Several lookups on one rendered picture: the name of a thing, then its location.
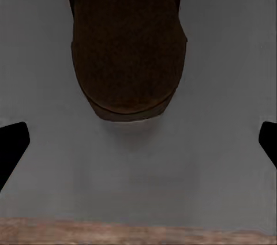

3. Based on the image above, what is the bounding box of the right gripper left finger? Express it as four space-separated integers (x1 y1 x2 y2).
0 122 30 191

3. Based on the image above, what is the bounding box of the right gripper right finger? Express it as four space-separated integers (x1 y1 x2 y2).
259 122 277 168

